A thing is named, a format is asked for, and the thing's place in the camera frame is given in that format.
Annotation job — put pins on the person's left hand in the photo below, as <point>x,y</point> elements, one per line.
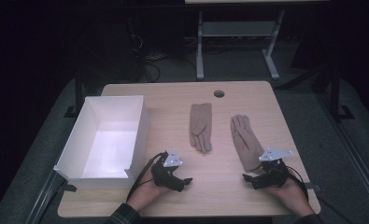
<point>144,193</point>

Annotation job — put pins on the aluminium floor rail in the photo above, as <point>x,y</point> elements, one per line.
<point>43,199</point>
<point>353,152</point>

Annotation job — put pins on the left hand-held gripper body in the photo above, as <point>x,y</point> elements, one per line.
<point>165,174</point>

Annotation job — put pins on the black metal stand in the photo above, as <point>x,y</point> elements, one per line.
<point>336,96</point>
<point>78,93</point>

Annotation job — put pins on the white box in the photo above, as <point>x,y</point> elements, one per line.
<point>107,146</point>

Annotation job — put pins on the beige glove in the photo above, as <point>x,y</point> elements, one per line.
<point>246,143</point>
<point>201,124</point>

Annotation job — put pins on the person's right hand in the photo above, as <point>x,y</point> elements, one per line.
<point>289,196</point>

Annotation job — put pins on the grey metal table frame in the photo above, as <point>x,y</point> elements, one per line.
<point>236,28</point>

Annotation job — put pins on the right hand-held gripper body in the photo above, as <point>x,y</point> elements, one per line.
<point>271,175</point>

